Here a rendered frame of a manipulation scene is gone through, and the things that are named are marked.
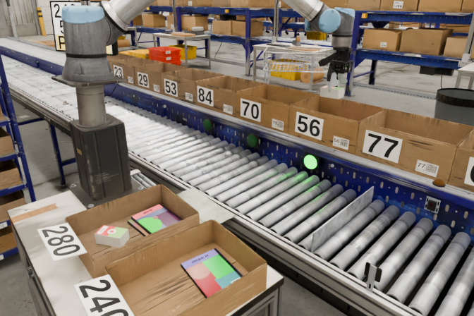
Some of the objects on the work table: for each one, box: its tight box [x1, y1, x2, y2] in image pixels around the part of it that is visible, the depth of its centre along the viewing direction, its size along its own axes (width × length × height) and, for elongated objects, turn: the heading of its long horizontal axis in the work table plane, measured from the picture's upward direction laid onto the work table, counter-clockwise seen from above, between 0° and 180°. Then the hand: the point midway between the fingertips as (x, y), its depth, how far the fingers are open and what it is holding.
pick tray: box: [65, 184, 200, 279], centre depth 126 cm, size 28×38×10 cm
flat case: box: [131, 204, 183, 234], centre depth 133 cm, size 14×19×2 cm
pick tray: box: [104, 219, 267, 316], centre depth 103 cm, size 28×38×10 cm
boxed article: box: [95, 225, 129, 248], centre depth 124 cm, size 6×10×5 cm, turn 76°
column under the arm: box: [68, 114, 146, 209], centre depth 155 cm, size 26×26×33 cm
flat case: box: [181, 248, 243, 298], centre depth 110 cm, size 14×19×2 cm
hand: (332, 88), depth 171 cm, fingers open, 6 cm apart
